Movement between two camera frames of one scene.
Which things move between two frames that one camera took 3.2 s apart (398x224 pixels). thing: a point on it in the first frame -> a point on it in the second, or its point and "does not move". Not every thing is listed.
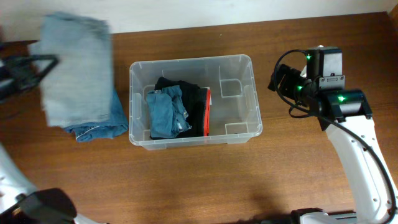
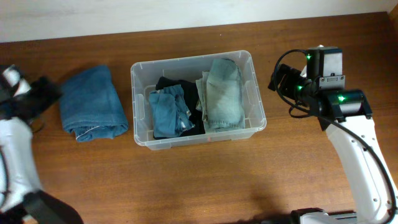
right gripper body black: [298, 88] does not move
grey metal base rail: [324, 218] does not move
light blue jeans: [78, 91] -> [221, 98]
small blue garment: [168, 115] does not move
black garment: [194, 98] does not move
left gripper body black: [14, 73] -> [43, 94]
